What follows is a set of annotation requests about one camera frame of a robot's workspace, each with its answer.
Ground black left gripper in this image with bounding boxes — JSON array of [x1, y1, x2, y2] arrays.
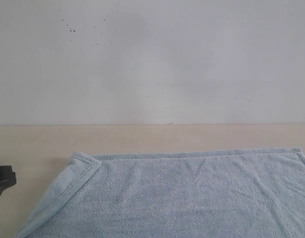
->
[[0, 165, 17, 196]]

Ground light blue terry towel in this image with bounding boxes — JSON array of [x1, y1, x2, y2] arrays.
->
[[16, 148, 305, 238]]

